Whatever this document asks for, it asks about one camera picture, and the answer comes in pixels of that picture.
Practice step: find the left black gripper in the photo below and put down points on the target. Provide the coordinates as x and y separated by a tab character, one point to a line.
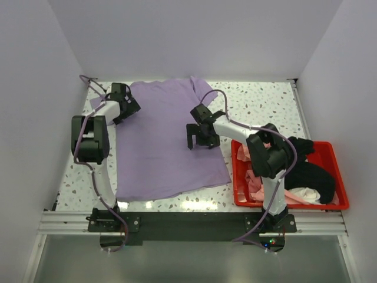
132	107

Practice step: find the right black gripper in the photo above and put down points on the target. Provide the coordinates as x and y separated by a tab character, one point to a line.
193	128

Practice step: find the purple t shirt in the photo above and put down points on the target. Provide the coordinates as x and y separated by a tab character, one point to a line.
153	160

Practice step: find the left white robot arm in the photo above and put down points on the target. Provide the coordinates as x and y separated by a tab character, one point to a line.
90	146

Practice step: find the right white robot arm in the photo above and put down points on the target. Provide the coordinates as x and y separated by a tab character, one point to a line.
273	156

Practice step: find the pink t shirt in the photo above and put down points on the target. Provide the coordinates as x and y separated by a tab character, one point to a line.
247	188

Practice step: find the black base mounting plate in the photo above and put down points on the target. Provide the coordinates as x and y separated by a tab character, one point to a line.
191	227

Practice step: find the black t shirt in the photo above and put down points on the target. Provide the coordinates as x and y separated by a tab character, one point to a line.
306	174

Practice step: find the white t shirt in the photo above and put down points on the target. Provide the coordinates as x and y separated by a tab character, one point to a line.
308	195

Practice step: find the red plastic bin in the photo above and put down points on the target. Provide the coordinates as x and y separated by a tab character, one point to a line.
325	158

